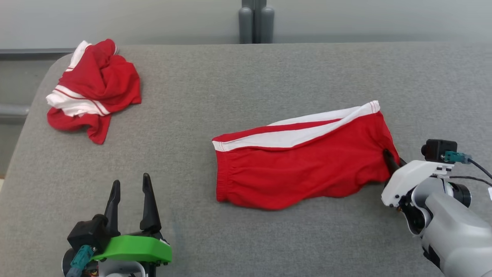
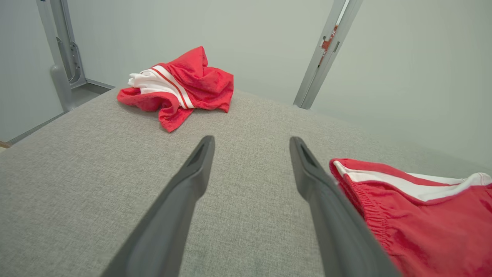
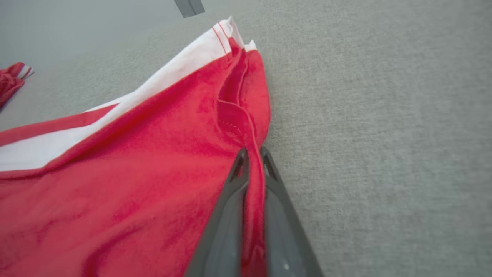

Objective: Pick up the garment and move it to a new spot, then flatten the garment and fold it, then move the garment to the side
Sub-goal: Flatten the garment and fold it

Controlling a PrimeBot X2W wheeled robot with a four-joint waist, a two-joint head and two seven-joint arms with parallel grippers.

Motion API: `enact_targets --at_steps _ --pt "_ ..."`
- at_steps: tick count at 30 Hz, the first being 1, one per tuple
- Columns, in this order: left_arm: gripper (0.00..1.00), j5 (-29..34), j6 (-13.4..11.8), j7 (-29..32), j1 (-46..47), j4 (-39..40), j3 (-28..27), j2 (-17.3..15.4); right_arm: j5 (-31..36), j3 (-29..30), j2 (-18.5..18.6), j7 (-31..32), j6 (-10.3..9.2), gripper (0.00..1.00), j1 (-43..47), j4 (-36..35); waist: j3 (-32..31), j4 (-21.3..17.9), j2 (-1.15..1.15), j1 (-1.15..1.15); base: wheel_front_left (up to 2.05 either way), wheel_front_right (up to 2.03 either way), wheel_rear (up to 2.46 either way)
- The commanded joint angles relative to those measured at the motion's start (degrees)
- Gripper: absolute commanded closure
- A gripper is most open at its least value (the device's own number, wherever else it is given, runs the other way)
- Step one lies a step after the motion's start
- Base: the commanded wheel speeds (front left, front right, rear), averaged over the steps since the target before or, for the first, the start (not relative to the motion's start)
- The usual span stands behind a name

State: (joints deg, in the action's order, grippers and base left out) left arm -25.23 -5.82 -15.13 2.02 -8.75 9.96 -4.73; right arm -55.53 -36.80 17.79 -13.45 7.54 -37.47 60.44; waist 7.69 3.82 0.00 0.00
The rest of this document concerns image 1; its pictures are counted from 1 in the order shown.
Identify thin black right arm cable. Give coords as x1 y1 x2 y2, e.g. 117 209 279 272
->
467 158 492 180

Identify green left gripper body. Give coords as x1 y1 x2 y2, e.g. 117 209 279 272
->
92 235 172 277

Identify teal camera connector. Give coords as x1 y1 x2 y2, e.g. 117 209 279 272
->
442 151 472 165
66 245 95 277

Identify grey vertical frame post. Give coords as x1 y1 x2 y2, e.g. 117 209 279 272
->
238 0 275 44

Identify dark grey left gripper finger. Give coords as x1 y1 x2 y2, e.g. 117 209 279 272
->
104 180 121 237
139 173 162 232

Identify teal right camera connector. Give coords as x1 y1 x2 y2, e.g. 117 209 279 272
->
442 151 472 165

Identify teal left camera connector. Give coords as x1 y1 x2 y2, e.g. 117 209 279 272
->
66 245 95 277

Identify red shorts with white stripe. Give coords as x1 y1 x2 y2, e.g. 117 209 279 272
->
212 100 400 211

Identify red and white t-shirt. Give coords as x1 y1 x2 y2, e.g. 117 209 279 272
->
46 38 142 145

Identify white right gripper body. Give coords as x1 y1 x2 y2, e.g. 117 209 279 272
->
381 160 454 208

